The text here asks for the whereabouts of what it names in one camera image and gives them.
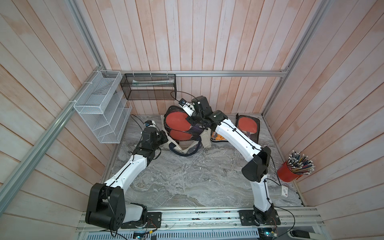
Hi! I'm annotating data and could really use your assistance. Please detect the red paddle case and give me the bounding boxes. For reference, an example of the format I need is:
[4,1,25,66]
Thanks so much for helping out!
[235,114,260,144]
[163,106,205,142]

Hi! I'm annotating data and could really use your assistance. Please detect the small white tag card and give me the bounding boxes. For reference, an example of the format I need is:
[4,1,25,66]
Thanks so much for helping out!
[281,186,289,198]

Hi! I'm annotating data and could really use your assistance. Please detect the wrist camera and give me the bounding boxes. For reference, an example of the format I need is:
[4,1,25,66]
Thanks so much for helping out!
[179,99,195,117]
[145,120,158,129]

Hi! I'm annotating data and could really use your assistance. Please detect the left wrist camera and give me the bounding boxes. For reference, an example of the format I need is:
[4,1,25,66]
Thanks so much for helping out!
[145,120,158,129]

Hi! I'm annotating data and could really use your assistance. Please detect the horizontal aluminium wall rail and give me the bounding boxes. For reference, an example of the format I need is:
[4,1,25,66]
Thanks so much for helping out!
[120,70,288,77]

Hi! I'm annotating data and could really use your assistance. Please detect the red pencil cup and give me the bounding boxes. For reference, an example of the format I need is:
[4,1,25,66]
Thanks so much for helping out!
[277,151,315,183]

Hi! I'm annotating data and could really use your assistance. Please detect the white wire mesh shelf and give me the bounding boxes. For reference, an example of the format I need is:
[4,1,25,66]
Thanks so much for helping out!
[74,71,132,144]

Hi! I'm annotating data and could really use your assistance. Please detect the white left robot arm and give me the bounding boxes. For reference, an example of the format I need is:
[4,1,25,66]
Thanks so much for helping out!
[85,125,168,231]

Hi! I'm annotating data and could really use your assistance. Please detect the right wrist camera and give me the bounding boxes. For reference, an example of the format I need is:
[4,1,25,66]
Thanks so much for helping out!
[179,99,195,117]

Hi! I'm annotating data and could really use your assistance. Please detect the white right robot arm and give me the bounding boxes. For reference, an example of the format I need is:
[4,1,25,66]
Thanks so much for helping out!
[179,96,276,226]

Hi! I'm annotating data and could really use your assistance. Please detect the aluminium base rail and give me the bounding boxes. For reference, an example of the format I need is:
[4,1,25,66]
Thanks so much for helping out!
[76,206,325,233]

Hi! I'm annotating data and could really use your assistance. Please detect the cream canvas tote bag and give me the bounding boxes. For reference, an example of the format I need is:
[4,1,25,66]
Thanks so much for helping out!
[162,116,212,157]

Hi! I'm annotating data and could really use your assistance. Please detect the black mesh wall basket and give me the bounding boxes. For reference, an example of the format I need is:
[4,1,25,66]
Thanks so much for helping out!
[120,73,177,101]

